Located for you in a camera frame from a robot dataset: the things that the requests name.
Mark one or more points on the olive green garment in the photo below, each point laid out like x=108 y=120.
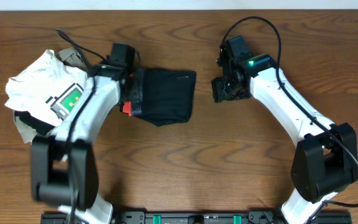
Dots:
x=70 y=57

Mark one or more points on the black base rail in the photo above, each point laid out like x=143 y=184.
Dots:
x=251 y=217

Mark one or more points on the black leggings grey waistband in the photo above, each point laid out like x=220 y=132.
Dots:
x=160 y=96

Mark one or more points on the white printed t-shirt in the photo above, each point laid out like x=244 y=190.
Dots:
x=47 y=89

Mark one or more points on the black garment under shirt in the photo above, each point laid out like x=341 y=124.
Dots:
x=40 y=127

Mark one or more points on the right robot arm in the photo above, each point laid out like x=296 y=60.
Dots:
x=325 y=160

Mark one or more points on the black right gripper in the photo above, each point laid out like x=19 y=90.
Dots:
x=221 y=92

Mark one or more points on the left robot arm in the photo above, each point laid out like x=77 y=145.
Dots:
x=63 y=167

